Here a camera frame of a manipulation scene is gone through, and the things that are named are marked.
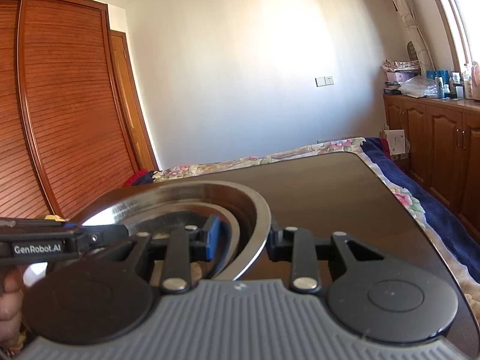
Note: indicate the patterned curtain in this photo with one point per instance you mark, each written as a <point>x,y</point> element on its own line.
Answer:
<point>407,11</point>

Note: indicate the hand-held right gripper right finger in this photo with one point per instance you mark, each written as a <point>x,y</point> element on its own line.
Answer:
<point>277,245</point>

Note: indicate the large steel bowl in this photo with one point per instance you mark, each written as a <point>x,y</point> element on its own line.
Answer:
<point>168,195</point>

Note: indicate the green hand fan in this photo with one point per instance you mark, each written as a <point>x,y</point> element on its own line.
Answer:
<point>412,50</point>

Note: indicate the person's left hand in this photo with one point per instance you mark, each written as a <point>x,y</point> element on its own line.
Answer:
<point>9,307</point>

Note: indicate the window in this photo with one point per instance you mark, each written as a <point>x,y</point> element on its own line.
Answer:
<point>461,7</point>

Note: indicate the black box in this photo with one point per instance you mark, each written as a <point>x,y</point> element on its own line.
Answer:
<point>391,91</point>

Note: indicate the red cloth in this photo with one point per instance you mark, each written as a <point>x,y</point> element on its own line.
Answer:
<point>137,178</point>

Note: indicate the clear plastic bag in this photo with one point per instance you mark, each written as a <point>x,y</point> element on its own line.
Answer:
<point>416,88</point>

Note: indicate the white paper bag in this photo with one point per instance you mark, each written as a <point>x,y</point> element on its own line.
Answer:
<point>395,141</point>

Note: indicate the floral fabric bundle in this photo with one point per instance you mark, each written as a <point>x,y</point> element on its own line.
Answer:
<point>399,64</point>

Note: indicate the wooden slatted wardrobe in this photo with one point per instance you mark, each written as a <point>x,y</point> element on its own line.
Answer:
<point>63,101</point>

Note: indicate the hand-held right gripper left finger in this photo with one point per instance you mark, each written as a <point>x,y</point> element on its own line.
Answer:
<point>213,238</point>

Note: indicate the white wall socket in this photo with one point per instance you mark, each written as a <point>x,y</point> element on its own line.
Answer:
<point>324,81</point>

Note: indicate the medium steel bowl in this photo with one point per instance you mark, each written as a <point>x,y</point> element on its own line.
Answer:
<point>229,228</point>

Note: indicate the floral bedspread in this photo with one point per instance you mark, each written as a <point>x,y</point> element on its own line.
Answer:
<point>407,198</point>

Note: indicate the pink box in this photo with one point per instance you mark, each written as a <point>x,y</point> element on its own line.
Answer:
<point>401,76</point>

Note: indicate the pink bottle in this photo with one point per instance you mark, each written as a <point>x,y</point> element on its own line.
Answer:
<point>476,82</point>

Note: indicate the row of blue boxes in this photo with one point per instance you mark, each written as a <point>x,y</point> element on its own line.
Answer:
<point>437,74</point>

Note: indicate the white bottle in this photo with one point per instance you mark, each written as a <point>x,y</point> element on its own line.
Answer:
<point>468,90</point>

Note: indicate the wooden cabinet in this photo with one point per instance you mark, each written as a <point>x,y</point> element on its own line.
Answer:
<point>442,146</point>

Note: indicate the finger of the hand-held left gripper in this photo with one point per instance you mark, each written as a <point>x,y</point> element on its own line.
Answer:
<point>95,238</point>
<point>69,225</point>

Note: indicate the wooden door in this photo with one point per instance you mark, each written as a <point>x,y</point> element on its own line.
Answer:
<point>129,101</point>

